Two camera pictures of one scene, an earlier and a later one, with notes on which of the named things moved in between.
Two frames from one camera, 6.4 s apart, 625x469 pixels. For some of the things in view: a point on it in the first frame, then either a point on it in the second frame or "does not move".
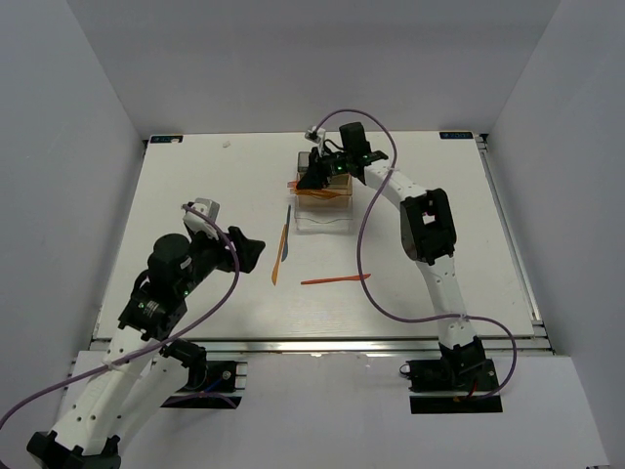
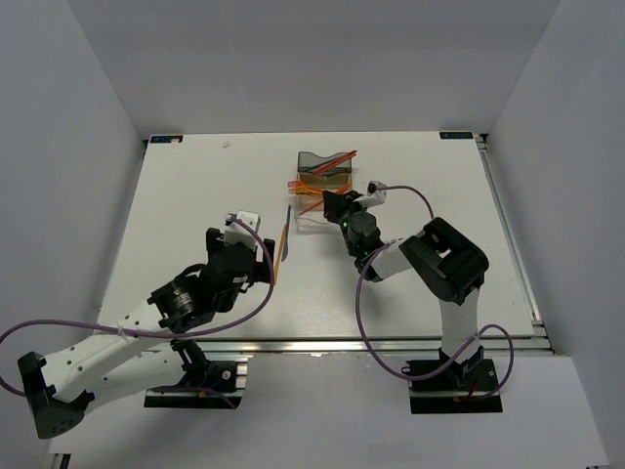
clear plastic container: (323, 216) does not move
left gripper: (250, 248) to (262, 271)
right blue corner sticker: (456, 135) does not move
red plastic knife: (334, 279) to (312, 207)
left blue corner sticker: (165, 138) does not move
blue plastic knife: (285, 245) does not move
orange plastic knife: (276, 266) does not move
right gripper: (316, 176) to (336, 203)
